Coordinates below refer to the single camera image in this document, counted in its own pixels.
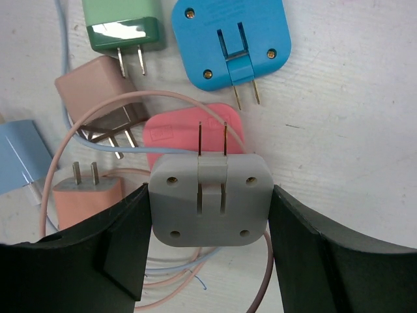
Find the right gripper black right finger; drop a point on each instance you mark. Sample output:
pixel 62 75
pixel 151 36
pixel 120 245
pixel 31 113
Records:
pixel 324 266

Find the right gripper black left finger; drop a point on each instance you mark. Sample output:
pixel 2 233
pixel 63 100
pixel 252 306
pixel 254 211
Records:
pixel 97 265

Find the pink usb charger plug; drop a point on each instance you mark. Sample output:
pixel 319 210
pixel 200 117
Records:
pixel 78 198

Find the grey plug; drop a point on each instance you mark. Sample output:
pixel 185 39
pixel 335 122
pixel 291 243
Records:
pixel 210 199

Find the blue usb charger plug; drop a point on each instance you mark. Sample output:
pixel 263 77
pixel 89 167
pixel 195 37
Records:
pixel 24 156

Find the brown usb charger plug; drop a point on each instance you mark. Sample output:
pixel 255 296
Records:
pixel 90 84

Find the green charger plug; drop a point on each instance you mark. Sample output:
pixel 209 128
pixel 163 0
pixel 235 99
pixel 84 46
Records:
pixel 114 27

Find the bright blue plug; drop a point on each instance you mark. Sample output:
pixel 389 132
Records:
pixel 228 43

